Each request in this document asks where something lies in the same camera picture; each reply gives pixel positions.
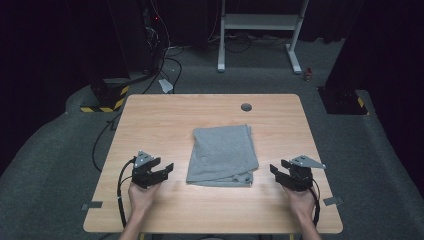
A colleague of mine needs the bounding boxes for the grey tape strip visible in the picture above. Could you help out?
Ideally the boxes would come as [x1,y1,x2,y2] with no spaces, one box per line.
[81,200,104,211]
[322,196,345,207]

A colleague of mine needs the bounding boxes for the black yellow striped base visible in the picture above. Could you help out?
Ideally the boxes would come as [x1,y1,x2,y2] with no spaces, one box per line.
[79,77,131,114]

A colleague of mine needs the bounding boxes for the grey pants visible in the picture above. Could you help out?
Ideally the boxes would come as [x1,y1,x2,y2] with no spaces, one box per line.
[185,124,260,188]

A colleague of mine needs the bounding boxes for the black base with yellow mark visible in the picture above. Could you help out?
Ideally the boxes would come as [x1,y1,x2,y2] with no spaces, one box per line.
[317,86,371,116]

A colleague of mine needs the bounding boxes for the black floor cable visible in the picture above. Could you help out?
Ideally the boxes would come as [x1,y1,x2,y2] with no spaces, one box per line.
[91,112,123,173]

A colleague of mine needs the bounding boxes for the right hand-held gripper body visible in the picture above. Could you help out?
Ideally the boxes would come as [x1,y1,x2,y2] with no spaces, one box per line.
[274,154,327,193]

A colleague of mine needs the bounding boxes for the white paper scrap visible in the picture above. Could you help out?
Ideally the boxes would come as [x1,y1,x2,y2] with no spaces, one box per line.
[157,78,175,94]

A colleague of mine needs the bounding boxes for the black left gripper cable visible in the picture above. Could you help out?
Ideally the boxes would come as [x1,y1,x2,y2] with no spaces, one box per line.
[116,157,137,230]

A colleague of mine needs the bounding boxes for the dark equipment rack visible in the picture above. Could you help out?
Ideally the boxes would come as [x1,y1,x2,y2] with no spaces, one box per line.
[139,0,168,76]

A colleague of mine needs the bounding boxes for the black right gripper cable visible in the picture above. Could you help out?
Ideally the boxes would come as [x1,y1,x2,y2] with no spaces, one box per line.
[307,185,322,228]

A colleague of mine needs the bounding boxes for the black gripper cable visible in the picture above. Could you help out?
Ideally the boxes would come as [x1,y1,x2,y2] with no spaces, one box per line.
[116,157,137,230]
[307,185,322,228]

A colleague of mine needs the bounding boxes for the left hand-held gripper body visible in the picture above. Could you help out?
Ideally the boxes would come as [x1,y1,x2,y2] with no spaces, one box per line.
[131,150,168,190]

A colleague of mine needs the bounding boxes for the person's right hand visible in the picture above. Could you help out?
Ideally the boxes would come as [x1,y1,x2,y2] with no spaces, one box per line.
[282,184,317,222]

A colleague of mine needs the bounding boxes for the white metal stand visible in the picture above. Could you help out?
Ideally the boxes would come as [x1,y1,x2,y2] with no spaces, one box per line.
[216,0,310,75]

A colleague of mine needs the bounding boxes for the person's left hand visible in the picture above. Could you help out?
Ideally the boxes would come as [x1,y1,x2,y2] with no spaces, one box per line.
[127,180,162,218]

